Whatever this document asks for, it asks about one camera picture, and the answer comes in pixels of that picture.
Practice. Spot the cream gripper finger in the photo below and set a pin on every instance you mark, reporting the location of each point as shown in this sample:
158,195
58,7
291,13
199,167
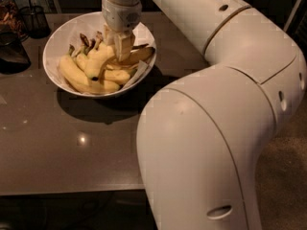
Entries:
108,35
123,44

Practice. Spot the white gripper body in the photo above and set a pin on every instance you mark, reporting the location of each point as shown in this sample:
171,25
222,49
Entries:
121,15

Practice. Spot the jar with brown contents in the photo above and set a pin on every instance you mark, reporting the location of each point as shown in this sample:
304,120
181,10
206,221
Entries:
9,16

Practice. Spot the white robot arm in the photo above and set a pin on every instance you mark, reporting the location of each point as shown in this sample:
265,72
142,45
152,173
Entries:
199,137

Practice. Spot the white bowl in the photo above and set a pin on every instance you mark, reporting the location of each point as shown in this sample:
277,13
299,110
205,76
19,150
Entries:
68,34

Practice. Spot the dark glass container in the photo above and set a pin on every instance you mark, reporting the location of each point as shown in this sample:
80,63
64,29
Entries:
13,57

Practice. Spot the yellow banana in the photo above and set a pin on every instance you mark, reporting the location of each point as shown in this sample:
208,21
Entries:
141,53
77,78
112,72
97,58

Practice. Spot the black mesh pen cup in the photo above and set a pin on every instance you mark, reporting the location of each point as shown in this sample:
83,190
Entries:
34,19

